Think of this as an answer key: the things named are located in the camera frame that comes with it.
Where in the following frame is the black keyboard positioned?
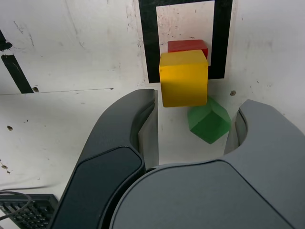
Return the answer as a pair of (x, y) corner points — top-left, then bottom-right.
(0, 193), (59, 229)

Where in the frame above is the black tape strip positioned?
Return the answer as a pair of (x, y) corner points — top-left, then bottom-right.
(0, 28), (35, 94)

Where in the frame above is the black tape square outline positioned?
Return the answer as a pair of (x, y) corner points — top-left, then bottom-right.
(138, 0), (234, 84)

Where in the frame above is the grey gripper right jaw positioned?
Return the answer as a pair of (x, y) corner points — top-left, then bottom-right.
(109, 99), (305, 229)

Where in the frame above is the yellow cube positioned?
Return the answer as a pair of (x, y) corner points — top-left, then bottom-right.
(159, 50), (209, 108)

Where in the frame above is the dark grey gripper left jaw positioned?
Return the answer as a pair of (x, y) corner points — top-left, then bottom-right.
(49, 88), (160, 229)

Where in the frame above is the red cube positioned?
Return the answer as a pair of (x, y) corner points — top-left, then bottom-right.
(167, 39), (209, 66)

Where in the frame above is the green cube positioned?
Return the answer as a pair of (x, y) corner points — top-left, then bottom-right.
(187, 96), (232, 145)

